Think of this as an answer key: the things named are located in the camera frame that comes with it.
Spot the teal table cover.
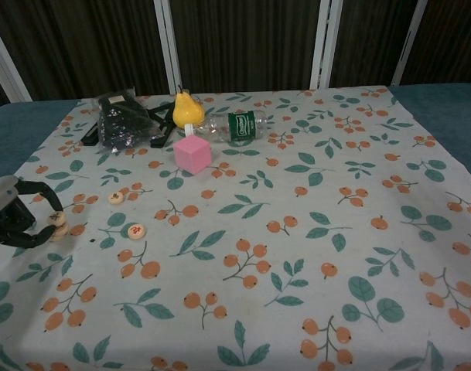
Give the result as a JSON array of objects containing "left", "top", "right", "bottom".
[{"left": 0, "top": 81, "right": 471, "bottom": 182}]

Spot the pink cube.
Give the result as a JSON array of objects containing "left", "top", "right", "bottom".
[{"left": 172, "top": 134, "right": 212, "bottom": 175}]

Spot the yellow toy pear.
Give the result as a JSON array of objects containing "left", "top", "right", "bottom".
[{"left": 172, "top": 85, "right": 205, "bottom": 130}]

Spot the dark folding partition screen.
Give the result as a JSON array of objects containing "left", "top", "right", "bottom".
[{"left": 0, "top": 0, "right": 471, "bottom": 104}]

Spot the clear bottle green label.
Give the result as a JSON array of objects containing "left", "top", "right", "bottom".
[{"left": 183, "top": 109, "right": 277, "bottom": 145}]

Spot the bag of black items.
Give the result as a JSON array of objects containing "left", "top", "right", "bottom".
[{"left": 91, "top": 87, "right": 162, "bottom": 155}]

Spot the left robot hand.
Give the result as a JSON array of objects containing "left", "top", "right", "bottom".
[{"left": 0, "top": 174, "right": 64, "bottom": 249}]

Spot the black folding stand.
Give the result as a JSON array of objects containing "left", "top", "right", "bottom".
[{"left": 81, "top": 100, "right": 182, "bottom": 149}]

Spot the floral printed tablecloth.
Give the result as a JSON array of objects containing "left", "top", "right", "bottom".
[{"left": 0, "top": 85, "right": 471, "bottom": 371}]

